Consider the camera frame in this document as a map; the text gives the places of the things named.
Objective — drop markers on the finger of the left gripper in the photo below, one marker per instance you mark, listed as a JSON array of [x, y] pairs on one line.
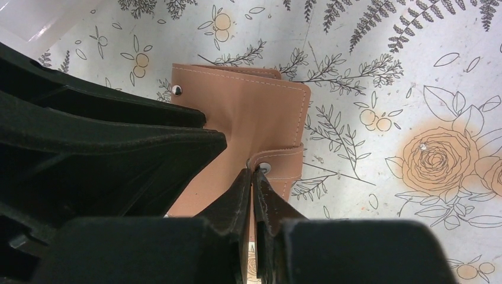
[[57, 166], [29, 81]]

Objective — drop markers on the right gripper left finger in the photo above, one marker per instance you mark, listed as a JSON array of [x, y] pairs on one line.
[[210, 247]]

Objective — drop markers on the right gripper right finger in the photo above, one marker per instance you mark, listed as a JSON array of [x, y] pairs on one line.
[[293, 249]]

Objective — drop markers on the tan leather card holder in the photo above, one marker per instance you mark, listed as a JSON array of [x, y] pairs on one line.
[[262, 117]]

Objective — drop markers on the white plastic card box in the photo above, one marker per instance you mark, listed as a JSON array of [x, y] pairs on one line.
[[32, 26]]

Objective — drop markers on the floral table mat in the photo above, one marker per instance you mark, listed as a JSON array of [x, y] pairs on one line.
[[405, 113]]

